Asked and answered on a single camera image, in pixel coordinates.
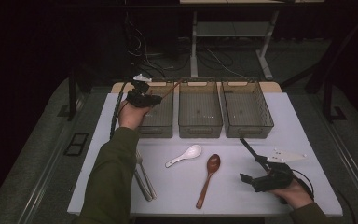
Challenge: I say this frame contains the white floor cable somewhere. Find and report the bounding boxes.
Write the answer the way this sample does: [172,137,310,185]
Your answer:
[205,48,248,79]

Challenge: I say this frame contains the black metal stand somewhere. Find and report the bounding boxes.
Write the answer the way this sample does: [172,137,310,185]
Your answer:
[57,69,78,121]
[321,69,349,123]

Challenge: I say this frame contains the black chopstick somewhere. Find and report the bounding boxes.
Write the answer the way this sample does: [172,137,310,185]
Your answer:
[239,137,262,161]

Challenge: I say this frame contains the left hand-held gripper cable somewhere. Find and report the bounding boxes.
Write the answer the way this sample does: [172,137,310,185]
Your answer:
[109,81,130,140]

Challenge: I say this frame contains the metal knife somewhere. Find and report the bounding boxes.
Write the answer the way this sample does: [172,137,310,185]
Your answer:
[132,167,154,203]

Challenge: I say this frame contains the hand-held gripper cable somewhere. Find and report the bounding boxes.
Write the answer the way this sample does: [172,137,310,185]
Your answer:
[292,168,316,204]
[109,81,130,140]

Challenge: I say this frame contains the black floor frame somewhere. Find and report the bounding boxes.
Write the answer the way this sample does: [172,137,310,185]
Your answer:
[63,132,90,157]

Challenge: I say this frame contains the person's left hand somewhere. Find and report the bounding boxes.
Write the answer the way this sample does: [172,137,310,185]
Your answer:
[117,100,152,130]

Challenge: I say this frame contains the metal floor rail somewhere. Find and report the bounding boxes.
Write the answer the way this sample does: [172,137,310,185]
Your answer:
[323,124,358,216]
[18,124,76,224]

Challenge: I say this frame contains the grey translucent plastic basket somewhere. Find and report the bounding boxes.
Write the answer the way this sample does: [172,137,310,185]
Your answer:
[221,80,275,139]
[177,79,224,139]
[135,81,175,139]

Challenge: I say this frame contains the white ceramic spoon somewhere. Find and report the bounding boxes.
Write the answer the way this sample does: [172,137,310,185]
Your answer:
[164,144,203,169]

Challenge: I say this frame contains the brown wooden chopstick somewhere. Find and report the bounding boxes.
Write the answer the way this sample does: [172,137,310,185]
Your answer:
[148,79,184,113]

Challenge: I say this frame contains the metal fork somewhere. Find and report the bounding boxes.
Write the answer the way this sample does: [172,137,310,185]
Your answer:
[135,149,158,200]

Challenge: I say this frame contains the black floor cables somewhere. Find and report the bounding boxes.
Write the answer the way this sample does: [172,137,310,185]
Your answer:
[124,18,194,78]

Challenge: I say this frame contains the brown wooden spoon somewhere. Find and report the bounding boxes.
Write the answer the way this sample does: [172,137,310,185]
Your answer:
[195,153,222,210]

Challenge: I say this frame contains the right hand-held gripper cable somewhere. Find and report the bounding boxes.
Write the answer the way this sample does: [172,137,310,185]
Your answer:
[292,168,316,204]

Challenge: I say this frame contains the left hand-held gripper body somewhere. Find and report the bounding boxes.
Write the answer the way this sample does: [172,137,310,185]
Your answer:
[125,73,157,109]

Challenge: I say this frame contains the person's right hand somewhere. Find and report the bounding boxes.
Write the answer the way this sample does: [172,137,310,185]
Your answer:
[268,180,314,210]

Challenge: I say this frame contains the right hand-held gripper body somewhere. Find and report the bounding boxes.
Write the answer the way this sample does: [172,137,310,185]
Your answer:
[251,147,308,193]

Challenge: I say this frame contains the white metal frame desk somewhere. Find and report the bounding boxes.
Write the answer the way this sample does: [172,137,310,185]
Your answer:
[180,0,325,81]

